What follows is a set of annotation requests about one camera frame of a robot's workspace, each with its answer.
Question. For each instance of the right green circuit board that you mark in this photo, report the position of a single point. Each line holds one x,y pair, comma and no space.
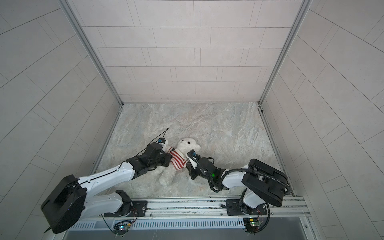
251,225

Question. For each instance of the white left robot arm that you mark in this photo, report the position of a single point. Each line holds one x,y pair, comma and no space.
74,199

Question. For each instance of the left green circuit board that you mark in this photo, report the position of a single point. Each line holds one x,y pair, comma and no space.
123,226

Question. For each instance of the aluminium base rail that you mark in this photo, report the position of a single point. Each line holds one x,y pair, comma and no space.
208,213

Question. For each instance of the red white striped shirt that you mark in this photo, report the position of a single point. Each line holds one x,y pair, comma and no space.
178,159

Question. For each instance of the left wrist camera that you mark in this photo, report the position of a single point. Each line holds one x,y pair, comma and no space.
163,142

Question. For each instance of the aluminium corner post right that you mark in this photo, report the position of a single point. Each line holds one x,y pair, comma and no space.
288,42

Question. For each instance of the white plush teddy bear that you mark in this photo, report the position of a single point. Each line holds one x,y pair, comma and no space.
184,146

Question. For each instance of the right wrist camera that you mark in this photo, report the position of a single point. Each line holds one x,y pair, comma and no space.
193,158

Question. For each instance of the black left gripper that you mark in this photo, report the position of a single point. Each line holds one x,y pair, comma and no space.
167,160

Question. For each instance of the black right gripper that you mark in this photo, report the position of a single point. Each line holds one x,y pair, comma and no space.
192,171

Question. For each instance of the aluminium corner post left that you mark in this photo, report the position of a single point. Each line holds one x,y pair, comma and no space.
88,47

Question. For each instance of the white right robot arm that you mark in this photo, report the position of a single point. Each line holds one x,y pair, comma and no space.
264,184

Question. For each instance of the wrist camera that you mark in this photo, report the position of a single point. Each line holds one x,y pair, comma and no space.
163,142
193,158

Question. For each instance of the aluminium corner post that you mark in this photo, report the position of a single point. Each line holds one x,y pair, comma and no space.
88,47
288,42

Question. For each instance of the green circuit board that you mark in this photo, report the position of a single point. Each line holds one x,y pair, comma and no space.
123,226
251,225

